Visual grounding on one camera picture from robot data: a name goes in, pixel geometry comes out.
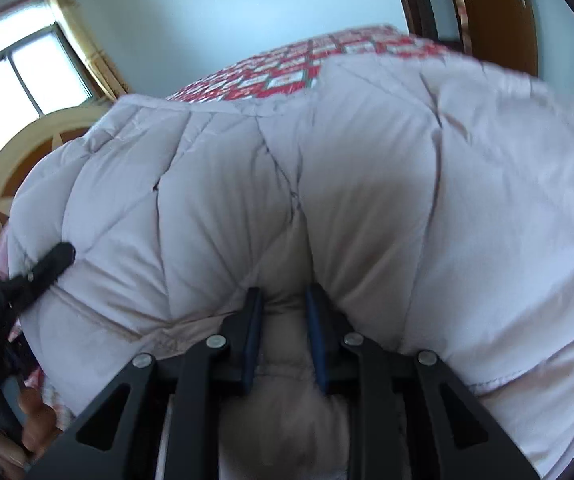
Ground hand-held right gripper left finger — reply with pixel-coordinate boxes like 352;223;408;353
27;287;265;480

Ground dark wooden door frame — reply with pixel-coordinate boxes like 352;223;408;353
389;0;463;53

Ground window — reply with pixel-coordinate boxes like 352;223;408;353
0;22;98;161

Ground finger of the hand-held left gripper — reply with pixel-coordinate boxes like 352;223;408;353
9;242;76;306

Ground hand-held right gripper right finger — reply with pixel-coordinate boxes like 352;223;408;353
304;284;540;480

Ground brown wooden door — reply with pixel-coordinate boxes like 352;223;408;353
442;0;539;78

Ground red patterned bed sheet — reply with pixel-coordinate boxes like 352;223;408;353
164;24;455;103

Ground cream and brown headboard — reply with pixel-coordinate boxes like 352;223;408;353
0;105;110;226

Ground light grey quilted puffer jacket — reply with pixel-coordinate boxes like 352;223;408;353
4;52;574;480

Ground person's left hand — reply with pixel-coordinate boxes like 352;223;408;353
0;387;60;471

